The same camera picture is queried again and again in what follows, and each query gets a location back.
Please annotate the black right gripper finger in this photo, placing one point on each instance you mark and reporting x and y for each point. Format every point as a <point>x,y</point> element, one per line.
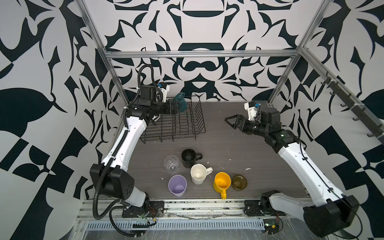
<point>235,118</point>
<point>234,124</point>

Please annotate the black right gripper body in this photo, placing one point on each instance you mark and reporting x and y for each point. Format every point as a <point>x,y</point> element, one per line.
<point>255,128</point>

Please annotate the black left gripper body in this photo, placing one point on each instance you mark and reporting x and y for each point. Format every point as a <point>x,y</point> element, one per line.
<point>163,109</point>

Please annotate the green mug white inside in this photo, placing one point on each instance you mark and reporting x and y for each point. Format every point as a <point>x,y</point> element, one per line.
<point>181,104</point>

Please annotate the black wire dish rack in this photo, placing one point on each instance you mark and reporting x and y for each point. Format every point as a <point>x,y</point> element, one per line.
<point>188,124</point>

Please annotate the cream white ceramic mug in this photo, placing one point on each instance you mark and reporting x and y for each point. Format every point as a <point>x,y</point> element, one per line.
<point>199,173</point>

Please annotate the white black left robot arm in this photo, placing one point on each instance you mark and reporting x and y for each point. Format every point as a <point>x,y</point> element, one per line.
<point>114,188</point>

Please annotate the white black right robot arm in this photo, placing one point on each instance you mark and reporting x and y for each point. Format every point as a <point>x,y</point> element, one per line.
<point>329,209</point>

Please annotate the black ceramic mug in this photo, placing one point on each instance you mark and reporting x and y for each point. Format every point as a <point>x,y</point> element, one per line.
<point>190,157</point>

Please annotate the clear glass cup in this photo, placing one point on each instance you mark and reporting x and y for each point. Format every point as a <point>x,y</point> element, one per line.
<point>171,164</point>

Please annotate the olive tinted glass cup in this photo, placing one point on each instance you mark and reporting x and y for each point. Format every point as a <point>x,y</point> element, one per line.
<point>239,182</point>

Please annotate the yellow ceramic mug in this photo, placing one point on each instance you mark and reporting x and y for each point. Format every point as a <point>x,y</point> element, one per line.
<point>222,182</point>

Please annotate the lilac plastic cup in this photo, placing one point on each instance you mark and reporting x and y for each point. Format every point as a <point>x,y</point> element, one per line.
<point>177,185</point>

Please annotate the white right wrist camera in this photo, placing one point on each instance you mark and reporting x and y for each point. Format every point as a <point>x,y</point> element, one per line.
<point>252,110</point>

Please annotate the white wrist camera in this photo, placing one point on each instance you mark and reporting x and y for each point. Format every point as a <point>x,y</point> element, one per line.
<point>164,88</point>
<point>252,110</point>

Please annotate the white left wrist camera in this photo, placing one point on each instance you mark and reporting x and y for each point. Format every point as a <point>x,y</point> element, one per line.
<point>164,88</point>

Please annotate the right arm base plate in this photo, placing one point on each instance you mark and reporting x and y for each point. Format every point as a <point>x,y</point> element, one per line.
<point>257,208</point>

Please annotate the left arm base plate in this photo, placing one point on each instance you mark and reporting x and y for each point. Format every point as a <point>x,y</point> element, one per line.
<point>154,209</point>

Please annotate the black wall hook rail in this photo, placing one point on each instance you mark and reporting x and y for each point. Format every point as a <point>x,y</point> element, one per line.
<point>351,102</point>

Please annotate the white slotted cable duct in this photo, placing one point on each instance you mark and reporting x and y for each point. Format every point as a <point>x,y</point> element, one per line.
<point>202,224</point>

